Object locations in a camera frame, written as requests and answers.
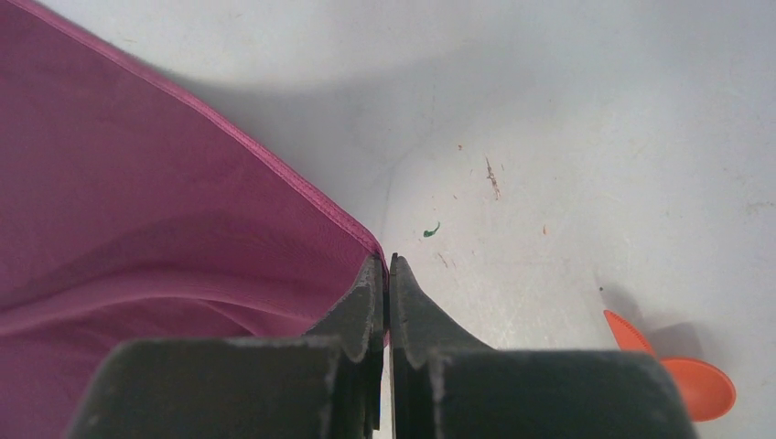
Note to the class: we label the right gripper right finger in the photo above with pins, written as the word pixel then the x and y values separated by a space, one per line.
pixel 447 383

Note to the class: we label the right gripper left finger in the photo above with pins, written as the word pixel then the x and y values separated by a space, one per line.
pixel 325 383

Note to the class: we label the magenta cloth napkin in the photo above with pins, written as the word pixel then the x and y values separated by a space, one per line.
pixel 131 209

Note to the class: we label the orange plastic knife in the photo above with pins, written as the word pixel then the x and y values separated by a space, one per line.
pixel 626 335

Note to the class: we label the orange plastic spoon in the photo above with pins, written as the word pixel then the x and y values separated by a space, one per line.
pixel 707 391

